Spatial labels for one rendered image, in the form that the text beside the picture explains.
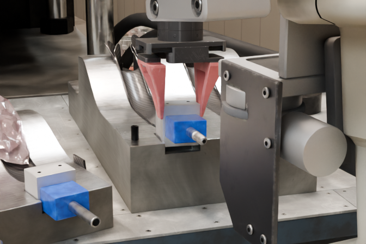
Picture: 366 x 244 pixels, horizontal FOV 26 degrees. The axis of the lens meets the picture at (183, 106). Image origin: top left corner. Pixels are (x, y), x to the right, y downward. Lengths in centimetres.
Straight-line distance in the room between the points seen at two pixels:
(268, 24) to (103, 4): 288
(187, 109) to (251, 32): 370
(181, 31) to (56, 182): 23
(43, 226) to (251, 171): 31
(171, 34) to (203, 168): 18
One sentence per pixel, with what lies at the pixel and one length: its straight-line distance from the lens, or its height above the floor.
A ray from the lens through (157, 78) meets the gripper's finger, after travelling 97.
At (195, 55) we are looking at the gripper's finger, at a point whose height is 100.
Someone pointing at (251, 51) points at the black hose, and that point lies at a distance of 163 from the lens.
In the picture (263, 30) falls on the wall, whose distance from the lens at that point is 458.
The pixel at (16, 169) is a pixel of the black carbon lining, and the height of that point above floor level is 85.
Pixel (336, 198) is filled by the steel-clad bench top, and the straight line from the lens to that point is 109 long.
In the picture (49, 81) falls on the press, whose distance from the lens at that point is 179.
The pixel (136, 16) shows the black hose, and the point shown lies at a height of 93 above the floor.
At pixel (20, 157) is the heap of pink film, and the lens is 104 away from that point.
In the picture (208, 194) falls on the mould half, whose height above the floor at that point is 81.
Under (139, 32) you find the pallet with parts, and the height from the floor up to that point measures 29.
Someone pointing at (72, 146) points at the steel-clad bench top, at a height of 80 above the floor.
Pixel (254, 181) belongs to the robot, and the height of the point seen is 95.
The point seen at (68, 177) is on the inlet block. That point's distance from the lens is 94.
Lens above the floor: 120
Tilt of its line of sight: 15 degrees down
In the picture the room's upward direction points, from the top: straight up
